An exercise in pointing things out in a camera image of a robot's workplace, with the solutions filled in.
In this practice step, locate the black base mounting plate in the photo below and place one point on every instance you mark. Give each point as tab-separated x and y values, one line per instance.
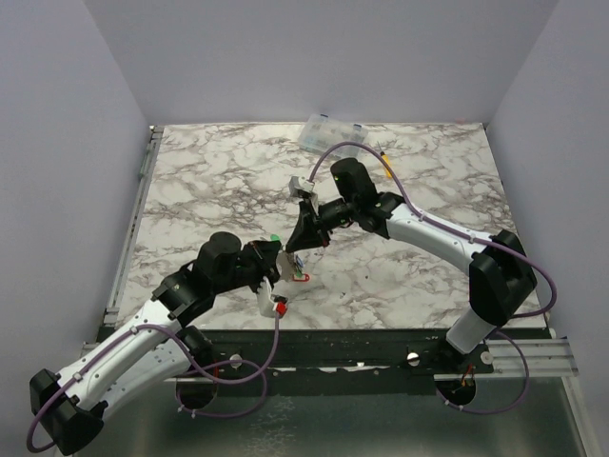
249	353

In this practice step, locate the red key tag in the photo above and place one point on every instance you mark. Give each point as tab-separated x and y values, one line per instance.
304	279

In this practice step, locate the yellow handled screwdriver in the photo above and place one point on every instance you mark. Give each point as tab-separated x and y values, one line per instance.
386	164

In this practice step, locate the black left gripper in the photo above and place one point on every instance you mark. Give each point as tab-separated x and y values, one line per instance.
264	253

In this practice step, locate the aluminium left side rail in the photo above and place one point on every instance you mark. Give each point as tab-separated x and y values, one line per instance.
144	180

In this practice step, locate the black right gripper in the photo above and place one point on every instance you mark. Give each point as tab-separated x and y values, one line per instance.
315	217

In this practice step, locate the clear plastic organizer box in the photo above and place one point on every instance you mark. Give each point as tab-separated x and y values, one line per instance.
321	132

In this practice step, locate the aluminium front rail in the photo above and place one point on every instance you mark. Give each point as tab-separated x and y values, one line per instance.
496	359

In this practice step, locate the aluminium rail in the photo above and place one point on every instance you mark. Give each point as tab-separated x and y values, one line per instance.
144	180
496	359

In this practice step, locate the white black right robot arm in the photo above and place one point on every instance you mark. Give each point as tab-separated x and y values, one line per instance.
499	278

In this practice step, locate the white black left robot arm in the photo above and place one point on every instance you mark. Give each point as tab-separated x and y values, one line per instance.
157	343

